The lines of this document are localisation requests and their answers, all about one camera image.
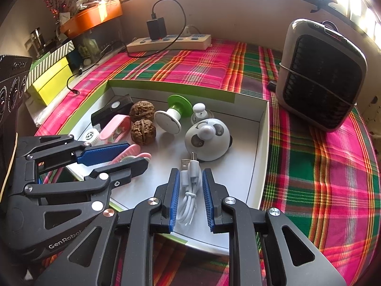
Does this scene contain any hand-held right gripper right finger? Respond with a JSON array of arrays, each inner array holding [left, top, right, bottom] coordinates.
[[202, 168, 347, 286]]

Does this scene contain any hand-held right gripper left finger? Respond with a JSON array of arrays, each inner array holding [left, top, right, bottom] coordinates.
[[35, 168, 180, 286]]

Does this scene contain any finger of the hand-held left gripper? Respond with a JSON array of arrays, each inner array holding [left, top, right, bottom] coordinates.
[[25, 157, 149, 230], [15, 135, 131, 183]]

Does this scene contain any pink green loop strap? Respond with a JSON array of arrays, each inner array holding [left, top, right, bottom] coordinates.
[[111, 144, 152, 164]]

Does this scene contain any white usb cable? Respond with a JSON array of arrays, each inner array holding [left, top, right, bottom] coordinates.
[[176, 152, 203, 226]]

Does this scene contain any round beige cap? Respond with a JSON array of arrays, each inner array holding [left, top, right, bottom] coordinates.
[[83, 128, 100, 143]]

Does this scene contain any pink oval case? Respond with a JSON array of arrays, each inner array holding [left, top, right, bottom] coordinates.
[[99, 115, 131, 143]]

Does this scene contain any brown walnut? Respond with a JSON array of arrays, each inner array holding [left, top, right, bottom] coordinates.
[[129, 101, 156, 123], [130, 119, 157, 146]]

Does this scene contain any black rectangular device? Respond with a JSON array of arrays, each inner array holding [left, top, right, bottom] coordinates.
[[91, 95, 133, 128]]

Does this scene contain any green white cardboard box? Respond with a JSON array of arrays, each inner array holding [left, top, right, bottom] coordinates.
[[64, 79, 270, 257]]

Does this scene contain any round panda face toy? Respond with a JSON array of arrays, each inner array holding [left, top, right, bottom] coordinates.
[[185, 118, 233, 163]]

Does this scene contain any green white mushroom-shaped massager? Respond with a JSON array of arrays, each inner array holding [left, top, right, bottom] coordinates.
[[154, 94, 194, 134]]

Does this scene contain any small white knob toy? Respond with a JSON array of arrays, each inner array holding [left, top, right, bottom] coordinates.
[[190, 103, 214, 126]]

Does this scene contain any white plastic sheet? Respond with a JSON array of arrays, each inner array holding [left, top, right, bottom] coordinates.
[[25, 94, 64, 126]]

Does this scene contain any yellow-green box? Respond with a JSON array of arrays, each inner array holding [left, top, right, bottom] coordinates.
[[25, 57, 73, 106]]

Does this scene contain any glass jar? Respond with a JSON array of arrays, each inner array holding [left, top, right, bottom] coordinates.
[[73, 30, 100, 63]]

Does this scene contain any metal glass container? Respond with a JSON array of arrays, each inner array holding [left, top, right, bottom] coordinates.
[[25, 27, 45, 56]]

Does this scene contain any black charger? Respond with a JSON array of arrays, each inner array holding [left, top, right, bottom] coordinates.
[[146, 18, 166, 41]]

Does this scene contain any orange tray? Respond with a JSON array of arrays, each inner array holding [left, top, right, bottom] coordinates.
[[60, 0, 123, 38]]

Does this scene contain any beige power strip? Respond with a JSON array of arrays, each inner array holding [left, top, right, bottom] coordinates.
[[126, 33, 212, 52]]

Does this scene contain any grey space heater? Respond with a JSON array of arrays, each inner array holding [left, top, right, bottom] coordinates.
[[275, 18, 367, 132]]

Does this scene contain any white lace curtain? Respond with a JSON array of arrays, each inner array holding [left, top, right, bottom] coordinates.
[[357, 95, 381, 143]]

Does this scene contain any thin black cable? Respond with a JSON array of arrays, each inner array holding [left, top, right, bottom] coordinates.
[[66, 40, 128, 94]]

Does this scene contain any black charger cable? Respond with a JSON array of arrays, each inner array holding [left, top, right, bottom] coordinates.
[[125, 0, 186, 58]]

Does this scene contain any white plug cable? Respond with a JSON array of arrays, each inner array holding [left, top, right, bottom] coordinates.
[[183, 25, 203, 37]]

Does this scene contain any black window handle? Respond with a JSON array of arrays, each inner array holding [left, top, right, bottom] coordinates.
[[310, 0, 338, 14]]

